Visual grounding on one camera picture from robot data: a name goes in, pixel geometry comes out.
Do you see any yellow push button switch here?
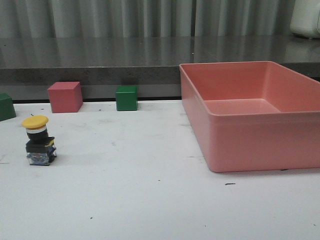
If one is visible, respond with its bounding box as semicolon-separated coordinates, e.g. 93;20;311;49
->
21;115;57;166

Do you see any green wooden cube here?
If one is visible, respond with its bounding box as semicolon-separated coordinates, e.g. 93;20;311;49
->
115;85;138;111
0;93;16;121

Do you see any pink plastic bin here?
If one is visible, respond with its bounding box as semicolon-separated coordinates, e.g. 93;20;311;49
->
179;61;320;172

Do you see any red wooden cube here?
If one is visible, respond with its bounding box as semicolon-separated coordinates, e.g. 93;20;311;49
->
47;81;83;113

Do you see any grey stone counter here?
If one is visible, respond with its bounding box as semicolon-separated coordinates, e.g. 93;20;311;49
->
0;35;320;103

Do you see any grey pleated curtain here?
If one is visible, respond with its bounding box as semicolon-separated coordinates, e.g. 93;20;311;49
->
0;0;295;39

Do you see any white kitchen appliance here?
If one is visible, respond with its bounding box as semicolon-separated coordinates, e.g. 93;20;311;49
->
289;0;320;39

